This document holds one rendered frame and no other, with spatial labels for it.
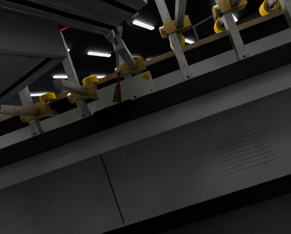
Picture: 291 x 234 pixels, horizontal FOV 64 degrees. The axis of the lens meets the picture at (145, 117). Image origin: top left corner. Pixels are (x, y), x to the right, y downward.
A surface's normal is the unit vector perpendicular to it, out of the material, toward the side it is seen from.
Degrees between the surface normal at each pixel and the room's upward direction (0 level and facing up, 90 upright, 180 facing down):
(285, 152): 90
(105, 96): 90
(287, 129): 90
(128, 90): 90
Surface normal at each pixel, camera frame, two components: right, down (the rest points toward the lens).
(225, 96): -0.11, -0.01
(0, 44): 0.79, -0.31
